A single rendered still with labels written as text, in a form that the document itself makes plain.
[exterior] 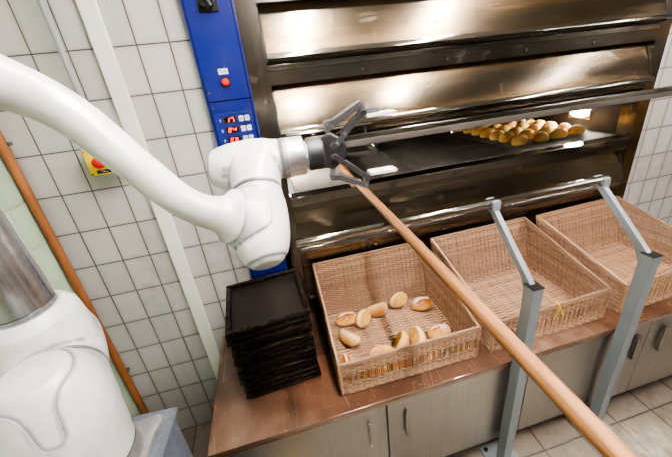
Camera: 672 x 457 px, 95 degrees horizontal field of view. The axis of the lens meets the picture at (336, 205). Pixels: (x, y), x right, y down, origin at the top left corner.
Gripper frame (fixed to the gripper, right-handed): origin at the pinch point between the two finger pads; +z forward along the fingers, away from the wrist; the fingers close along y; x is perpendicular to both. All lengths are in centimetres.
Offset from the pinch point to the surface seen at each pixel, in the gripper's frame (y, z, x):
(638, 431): 149, 111, 9
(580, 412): 28, 6, 49
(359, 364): 78, -12, -7
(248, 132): 0, -35, -51
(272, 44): -28, -21, -54
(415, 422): 109, 6, -1
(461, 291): 28.3, 5.5, 23.2
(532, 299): 57, 44, 4
